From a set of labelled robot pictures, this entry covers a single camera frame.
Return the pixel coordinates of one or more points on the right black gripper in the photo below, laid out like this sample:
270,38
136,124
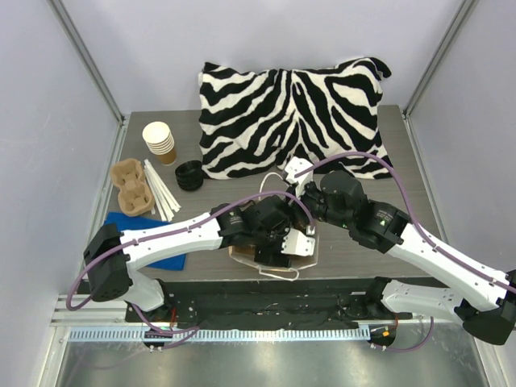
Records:
301,203

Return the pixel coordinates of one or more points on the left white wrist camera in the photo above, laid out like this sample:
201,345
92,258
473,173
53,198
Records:
296,243

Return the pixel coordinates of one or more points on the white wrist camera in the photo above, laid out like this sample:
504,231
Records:
296,243
297,174

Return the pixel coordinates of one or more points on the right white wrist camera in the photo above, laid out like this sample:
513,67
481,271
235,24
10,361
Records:
297,174

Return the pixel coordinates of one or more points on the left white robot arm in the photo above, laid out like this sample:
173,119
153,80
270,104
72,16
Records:
113,258

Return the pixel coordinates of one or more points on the white slotted cable duct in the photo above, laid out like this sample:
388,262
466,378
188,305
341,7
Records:
136,334

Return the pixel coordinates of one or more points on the cardboard cup carrier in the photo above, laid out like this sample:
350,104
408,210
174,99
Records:
135,196

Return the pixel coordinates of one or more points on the brown paper takeout bag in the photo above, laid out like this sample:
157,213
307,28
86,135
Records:
243,253

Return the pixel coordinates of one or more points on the blue folded cloth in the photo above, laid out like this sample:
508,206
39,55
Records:
123,222

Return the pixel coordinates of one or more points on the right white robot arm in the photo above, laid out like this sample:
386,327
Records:
479,298

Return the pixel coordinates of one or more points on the aluminium frame rail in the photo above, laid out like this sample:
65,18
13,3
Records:
92,314

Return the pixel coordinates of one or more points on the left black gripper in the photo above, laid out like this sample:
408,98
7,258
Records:
272,250

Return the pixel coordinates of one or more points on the zebra print pillow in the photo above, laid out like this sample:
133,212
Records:
254,121

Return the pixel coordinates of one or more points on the white paper straws bundle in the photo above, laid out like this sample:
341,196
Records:
166,203

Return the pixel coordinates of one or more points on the stack of paper cups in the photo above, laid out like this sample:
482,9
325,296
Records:
160,142

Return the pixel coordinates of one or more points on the stack of black lids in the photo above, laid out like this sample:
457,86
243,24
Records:
189,175

